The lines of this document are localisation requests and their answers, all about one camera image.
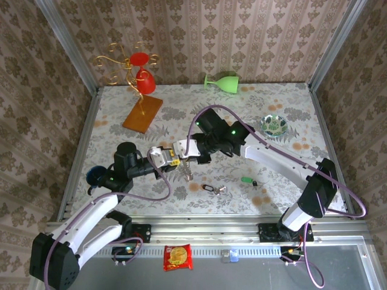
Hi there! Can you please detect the green wine glass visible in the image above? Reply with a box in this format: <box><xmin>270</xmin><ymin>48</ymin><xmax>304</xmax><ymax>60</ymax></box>
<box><xmin>203</xmin><ymin>72</ymin><xmax>240</xmax><ymax>95</ymax></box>

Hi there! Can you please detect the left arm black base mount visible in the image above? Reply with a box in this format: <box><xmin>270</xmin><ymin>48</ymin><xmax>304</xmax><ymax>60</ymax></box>
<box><xmin>98</xmin><ymin>223</ymin><xmax>152</xmax><ymax>244</ymax></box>

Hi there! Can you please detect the red wine glass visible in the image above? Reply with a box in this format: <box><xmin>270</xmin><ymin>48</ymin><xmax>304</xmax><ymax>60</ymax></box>
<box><xmin>129</xmin><ymin>51</ymin><xmax>157</xmax><ymax>95</ymax></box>

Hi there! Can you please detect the blue mug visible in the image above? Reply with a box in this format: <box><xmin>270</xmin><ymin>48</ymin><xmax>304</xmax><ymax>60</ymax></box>
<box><xmin>85</xmin><ymin>165</ymin><xmax>109</xmax><ymax>196</ymax></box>

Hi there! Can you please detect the small blue silver block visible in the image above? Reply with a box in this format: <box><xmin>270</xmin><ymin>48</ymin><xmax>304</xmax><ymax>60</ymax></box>
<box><xmin>221</xmin><ymin>249</ymin><xmax>239</xmax><ymax>263</ymax></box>

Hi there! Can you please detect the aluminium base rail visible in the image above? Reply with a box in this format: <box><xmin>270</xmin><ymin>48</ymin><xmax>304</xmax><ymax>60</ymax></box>
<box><xmin>47</xmin><ymin>214</ymin><xmax>371</xmax><ymax>246</ymax></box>

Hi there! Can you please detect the key with black tag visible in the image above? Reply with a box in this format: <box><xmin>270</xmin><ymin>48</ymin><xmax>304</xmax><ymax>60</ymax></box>
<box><xmin>201</xmin><ymin>183</ymin><xmax>228</xmax><ymax>196</ymax></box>

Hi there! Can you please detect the white slotted cable duct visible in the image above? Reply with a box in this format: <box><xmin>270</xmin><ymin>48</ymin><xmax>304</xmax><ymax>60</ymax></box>
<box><xmin>84</xmin><ymin>245</ymin><xmax>284</xmax><ymax>258</ymax></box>

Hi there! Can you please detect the gold wire rack wooden base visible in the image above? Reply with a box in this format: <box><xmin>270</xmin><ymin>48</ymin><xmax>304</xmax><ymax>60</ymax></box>
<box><xmin>92</xmin><ymin>41</ymin><xmax>164</xmax><ymax>135</ymax></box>

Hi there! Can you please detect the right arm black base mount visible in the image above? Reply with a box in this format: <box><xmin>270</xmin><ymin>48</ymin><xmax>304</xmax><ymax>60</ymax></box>
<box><xmin>258</xmin><ymin>222</ymin><xmax>315</xmax><ymax>243</ymax></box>

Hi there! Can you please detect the leaf patterned bowl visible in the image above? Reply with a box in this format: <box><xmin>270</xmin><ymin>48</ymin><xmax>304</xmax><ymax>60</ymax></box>
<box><xmin>260</xmin><ymin>114</ymin><xmax>288</xmax><ymax>138</ymax></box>

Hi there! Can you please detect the aluminium frame post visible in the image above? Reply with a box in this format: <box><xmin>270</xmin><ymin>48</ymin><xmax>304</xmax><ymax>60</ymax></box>
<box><xmin>33</xmin><ymin>0</ymin><xmax>100</xmax><ymax>95</ymax></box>
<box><xmin>307</xmin><ymin>0</ymin><xmax>369</xmax><ymax>91</ymax></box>

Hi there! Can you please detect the grey metal panel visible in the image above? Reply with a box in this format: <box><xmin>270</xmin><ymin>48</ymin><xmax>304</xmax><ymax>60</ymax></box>
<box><xmin>45</xmin><ymin>244</ymin><xmax>374</xmax><ymax>290</ymax></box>

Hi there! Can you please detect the red snack packet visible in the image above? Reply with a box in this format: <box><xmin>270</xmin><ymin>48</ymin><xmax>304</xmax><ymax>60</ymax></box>
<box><xmin>163</xmin><ymin>243</ymin><xmax>194</xmax><ymax>272</ymax></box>

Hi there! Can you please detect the aluminium table side rail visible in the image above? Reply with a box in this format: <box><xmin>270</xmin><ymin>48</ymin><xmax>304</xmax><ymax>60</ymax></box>
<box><xmin>307</xmin><ymin>83</ymin><xmax>355</xmax><ymax>214</ymax></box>
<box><xmin>56</xmin><ymin>87</ymin><xmax>101</xmax><ymax>221</ymax></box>

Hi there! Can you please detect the small electronics board with wires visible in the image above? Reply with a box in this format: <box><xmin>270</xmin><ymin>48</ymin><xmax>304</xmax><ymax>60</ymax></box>
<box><xmin>279</xmin><ymin>245</ymin><xmax>307</xmax><ymax>267</ymax></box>
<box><xmin>111</xmin><ymin>237</ymin><xmax>143</xmax><ymax>267</ymax></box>

